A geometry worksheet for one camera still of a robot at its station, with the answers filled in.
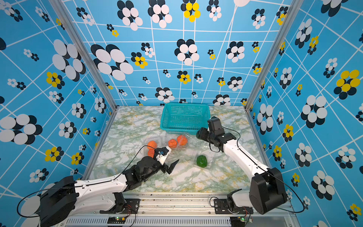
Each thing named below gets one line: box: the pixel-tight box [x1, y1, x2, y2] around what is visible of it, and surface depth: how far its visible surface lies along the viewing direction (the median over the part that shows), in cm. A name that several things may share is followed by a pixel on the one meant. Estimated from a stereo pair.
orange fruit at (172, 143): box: [168, 139, 178, 149], surface depth 95 cm
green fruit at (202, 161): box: [196, 155, 208, 168], surface depth 87 cm
